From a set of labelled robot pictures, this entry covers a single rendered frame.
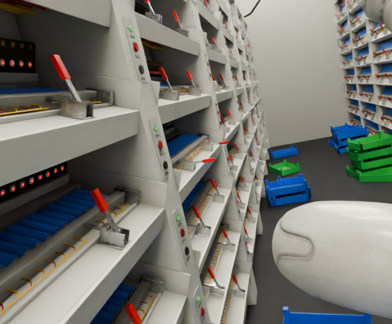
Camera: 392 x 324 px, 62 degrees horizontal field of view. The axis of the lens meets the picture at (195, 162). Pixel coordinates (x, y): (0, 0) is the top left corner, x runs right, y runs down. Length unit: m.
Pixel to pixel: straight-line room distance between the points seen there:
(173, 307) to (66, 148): 0.40
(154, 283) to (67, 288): 0.30
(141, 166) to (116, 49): 0.22
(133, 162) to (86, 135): 0.20
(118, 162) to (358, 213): 0.43
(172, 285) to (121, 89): 0.41
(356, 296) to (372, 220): 0.09
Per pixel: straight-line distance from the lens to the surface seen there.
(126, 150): 0.64
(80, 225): 0.52
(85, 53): 0.67
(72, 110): 0.48
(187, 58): 1.31
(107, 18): 0.64
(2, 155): 0.35
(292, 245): 0.47
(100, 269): 0.47
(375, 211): 0.45
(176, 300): 0.71
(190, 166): 0.89
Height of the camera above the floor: 0.93
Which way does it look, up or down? 11 degrees down
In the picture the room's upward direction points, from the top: 13 degrees counter-clockwise
